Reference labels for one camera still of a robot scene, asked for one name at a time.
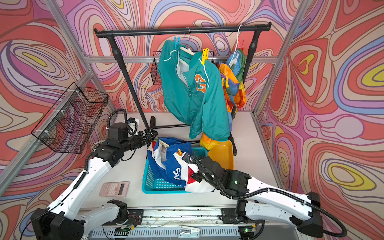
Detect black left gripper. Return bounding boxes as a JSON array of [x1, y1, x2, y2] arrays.
[[120, 129, 159, 154]]

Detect blue white red jacket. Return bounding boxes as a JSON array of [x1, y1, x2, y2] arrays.
[[147, 137, 214, 194]]

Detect wooden hanger gold hook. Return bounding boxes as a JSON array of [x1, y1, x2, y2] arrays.
[[151, 132, 169, 149]]

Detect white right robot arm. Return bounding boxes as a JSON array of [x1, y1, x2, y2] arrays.
[[174, 151, 347, 238]]

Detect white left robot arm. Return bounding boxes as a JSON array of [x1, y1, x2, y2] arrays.
[[31, 109, 158, 240]]

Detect silver hook hanger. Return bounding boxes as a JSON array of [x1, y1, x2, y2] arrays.
[[180, 27, 195, 56]]

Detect yellow plastic tray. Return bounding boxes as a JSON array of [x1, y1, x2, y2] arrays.
[[200, 133, 235, 170]]

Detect teal plastic basket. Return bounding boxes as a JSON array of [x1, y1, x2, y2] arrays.
[[142, 147, 207, 194]]

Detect cup of pencils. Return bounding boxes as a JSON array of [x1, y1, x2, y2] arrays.
[[91, 140, 104, 152]]

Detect teal green jacket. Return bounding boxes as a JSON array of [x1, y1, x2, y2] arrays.
[[158, 40, 230, 142]]

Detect pink calculator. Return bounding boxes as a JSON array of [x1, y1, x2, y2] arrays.
[[99, 181, 130, 197]]

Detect blue clothespin on teal jacket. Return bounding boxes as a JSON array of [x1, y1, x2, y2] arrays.
[[174, 37, 181, 49]]

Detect multicolour patchwork jacket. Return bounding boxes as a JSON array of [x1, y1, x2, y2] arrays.
[[219, 49, 247, 131]]

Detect black clothes rack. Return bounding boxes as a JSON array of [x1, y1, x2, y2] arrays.
[[94, 21, 272, 157]]

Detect small black wire basket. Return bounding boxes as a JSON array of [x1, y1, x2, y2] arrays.
[[151, 51, 162, 86]]

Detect white wire hanger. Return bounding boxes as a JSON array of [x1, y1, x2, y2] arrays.
[[228, 24, 243, 66]]

